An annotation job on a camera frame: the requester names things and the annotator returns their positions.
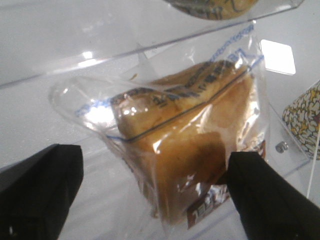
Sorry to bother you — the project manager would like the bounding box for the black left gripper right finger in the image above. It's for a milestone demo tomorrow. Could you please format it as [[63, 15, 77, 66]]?
[[226, 151, 320, 240]]

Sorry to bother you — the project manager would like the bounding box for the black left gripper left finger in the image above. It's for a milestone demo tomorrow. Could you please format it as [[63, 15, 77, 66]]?
[[0, 144, 84, 240]]

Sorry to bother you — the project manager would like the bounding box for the bagged bread loaf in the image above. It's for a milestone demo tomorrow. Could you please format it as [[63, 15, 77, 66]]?
[[49, 21, 268, 227]]

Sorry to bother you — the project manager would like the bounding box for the clear acrylic display shelf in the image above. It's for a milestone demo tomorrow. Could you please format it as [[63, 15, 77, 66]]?
[[0, 0, 320, 240]]

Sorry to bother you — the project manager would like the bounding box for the green cartoon snack can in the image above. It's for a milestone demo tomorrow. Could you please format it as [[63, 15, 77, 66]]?
[[165, 0, 258, 21]]

